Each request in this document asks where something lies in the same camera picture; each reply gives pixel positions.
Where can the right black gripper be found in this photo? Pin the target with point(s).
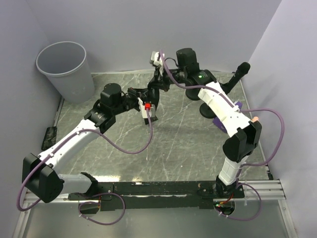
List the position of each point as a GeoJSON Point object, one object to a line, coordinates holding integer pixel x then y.
{"type": "Point", "coordinates": [160, 80]}

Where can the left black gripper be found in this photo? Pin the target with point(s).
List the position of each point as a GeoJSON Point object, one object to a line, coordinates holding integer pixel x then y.
{"type": "Point", "coordinates": [141, 93]}

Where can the black trash bag roll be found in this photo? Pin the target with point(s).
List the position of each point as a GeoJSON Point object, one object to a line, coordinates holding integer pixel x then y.
{"type": "Point", "coordinates": [154, 99]}

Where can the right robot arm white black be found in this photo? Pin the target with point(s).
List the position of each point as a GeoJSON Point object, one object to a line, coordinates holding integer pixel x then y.
{"type": "Point", "coordinates": [243, 133]}

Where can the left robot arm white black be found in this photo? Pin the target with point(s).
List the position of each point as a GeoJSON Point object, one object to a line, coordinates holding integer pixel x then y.
{"type": "Point", "coordinates": [41, 174]}

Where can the grey plastic trash bin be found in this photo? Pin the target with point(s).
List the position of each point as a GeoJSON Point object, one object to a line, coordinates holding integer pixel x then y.
{"type": "Point", "coordinates": [66, 66]}

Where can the purple microphone on stand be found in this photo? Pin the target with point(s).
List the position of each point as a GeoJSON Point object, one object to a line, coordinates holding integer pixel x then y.
{"type": "Point", "coordinates": [192, 94]}

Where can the black microphone on stand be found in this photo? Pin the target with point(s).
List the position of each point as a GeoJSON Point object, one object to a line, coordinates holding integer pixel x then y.
{"type": "Point", "coordinates": [241, 71]}

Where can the purple box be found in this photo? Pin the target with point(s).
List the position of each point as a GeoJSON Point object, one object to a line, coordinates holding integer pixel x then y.
{"type": "Point", "coordinates": [222, 124]}

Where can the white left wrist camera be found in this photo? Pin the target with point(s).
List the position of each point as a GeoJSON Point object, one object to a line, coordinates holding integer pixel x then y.
{"type": "Point", "coordinates": [148, 110]}

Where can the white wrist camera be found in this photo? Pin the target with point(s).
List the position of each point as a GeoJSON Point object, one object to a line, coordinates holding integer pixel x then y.
{"type": "Point", "coordinates": [157, 62]}
{"type": "Point", "coordinates": [148, 110]}

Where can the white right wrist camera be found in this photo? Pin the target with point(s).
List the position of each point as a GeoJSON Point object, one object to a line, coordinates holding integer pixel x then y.
{"type": "Point", "coordinates": [157, 62]}

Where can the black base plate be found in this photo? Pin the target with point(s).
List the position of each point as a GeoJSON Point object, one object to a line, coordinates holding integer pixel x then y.
{"type": "Point", "coordinates": [159, 194]}

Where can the aluminium rail frame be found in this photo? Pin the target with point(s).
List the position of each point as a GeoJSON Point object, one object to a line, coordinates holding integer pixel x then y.
{"type": "Point", "coordinates": [262, 213]}

